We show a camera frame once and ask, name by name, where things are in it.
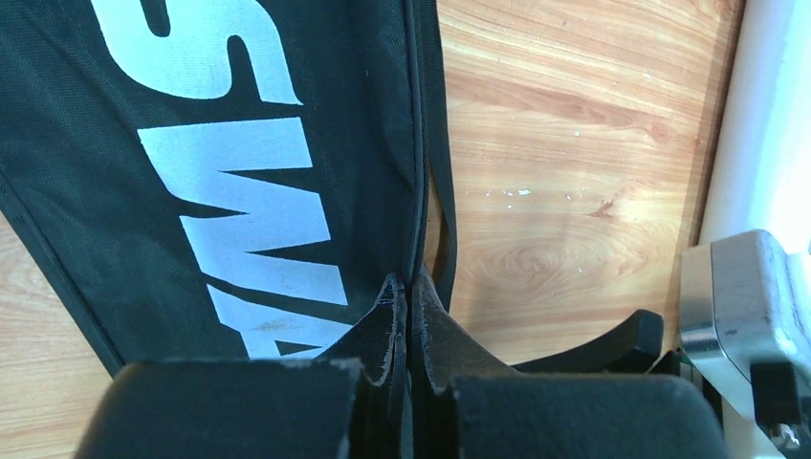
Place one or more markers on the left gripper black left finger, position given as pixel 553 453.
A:
pixel 350 402

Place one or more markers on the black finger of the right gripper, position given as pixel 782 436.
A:
pixel 633 346

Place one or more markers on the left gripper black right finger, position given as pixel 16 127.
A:
pixel 470 404

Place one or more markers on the white shuttlecock tube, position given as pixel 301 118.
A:
pixel 761 170

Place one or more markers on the black Crossway racket bag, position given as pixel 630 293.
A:
pixel 221 179

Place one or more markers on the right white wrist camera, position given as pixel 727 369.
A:
pixel 744 326

